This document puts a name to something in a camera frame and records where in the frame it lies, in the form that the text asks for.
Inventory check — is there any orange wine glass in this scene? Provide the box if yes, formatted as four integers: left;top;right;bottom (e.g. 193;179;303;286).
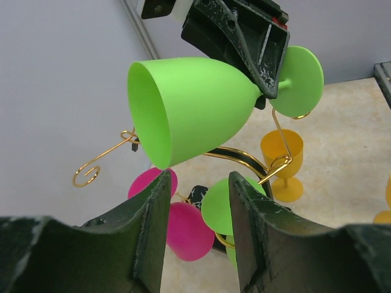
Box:
260;129;305;203
373;176;391;224

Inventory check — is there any orange wine glass right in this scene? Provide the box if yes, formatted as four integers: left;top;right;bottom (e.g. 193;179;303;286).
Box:
260;129;305;203

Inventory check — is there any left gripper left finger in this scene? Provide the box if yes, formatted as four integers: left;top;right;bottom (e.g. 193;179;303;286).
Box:
1;171;171;292

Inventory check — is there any pink wine glass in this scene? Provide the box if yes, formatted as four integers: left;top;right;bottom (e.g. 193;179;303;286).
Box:
128;167;215;262

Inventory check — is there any orange wine glass front middle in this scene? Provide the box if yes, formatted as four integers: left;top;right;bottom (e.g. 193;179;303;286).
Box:
373;176;391;224

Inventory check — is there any green wine glass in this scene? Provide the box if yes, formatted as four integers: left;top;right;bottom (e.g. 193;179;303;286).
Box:
200;178;268;269
127;46;324;170

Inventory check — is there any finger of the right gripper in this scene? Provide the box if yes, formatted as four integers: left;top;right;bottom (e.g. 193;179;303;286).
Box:
181;1;290;99

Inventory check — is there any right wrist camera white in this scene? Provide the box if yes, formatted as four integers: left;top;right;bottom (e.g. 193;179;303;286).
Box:
136;0;193;24

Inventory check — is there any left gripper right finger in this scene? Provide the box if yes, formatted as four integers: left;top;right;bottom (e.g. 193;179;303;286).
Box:
229;172;390;292

